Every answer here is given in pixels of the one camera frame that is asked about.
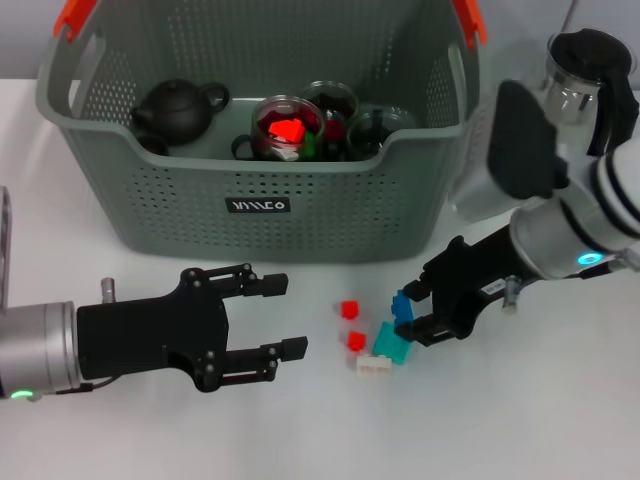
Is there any grey perforated plastic storage bin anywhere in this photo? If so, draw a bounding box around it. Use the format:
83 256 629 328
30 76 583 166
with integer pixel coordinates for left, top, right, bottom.
34 0 492 264

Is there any right arm cable metal plug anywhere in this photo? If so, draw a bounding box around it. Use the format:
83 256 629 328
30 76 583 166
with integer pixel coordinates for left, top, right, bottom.
502 249 640 315

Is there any black ceramic teapot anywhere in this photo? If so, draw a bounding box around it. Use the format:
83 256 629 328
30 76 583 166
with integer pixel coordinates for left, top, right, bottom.
130 78 232 147

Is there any bright red sloped toy brick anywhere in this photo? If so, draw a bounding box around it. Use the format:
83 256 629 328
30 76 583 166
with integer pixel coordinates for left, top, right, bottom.
267 118 306 144

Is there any white toy brick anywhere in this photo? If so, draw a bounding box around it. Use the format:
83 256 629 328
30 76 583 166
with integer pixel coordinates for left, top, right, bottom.
355 353 394 377

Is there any dark red long toy brick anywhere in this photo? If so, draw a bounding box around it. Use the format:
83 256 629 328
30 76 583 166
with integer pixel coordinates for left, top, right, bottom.
323 118 347 145

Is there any glass pitcher black handle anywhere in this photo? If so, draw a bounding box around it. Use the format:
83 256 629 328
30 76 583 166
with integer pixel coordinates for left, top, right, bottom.
534 28 640 157

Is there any teal square toy brick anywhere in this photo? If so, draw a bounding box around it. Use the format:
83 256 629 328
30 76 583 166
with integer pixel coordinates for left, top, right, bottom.
372 321 414 366

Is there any glass teacup black base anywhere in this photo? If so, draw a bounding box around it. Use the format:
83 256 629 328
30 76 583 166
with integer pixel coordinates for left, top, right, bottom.
347 105 419 162
231 94 326 162
299 79 361 162

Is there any blue toy brick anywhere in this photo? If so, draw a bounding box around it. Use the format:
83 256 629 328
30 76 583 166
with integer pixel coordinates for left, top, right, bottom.
391 289 417 327

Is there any thin grey wall cable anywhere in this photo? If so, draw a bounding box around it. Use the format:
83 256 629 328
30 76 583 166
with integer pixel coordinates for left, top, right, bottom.
559 0 581 34

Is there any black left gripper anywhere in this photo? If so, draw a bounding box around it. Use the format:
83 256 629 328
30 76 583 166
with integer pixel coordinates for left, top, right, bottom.
77 263 309 394

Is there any orange bin handle clip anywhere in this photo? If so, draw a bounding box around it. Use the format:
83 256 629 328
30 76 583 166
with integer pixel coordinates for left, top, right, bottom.
452 0 489 49
52 0 99 42

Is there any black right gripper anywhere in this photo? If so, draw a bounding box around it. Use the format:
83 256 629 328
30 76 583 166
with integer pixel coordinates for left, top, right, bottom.
394 224 531 347

